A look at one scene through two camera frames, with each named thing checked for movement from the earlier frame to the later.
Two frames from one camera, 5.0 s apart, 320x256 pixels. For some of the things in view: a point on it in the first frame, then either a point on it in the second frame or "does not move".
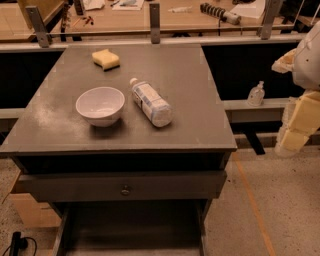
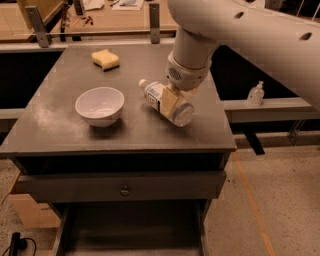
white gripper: (309, 63) -> (187, 77)
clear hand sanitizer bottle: (256, 95) does not move
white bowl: (100, 106) does not move
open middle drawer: (132, 228) does not move
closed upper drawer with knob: (86, 187) does not move
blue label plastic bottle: (153, 106) -> (184, 114)
